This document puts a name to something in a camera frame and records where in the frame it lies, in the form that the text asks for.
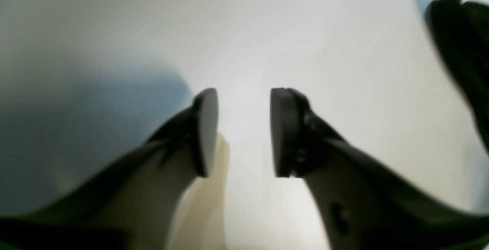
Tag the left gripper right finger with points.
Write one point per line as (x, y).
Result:
(363, 204)

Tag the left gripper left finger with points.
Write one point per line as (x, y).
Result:
(129, 205)

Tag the black t-shirt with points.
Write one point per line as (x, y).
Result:
(460, 31)

